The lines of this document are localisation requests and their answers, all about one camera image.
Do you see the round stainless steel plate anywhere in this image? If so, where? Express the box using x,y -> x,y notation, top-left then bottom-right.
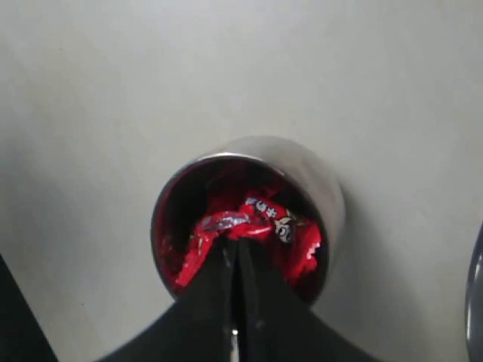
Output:
465,228 -> 483,362

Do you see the red candy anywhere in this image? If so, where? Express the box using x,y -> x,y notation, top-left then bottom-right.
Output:
174,191 -> 323,290

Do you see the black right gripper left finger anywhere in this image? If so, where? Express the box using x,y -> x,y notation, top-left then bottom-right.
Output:
101,239 -> 236,361

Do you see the stainless steel cup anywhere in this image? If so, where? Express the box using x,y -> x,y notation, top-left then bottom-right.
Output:
150,136 -> 346,304

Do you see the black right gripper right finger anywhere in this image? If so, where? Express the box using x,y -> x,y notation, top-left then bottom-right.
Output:
234,239 -> 376,361

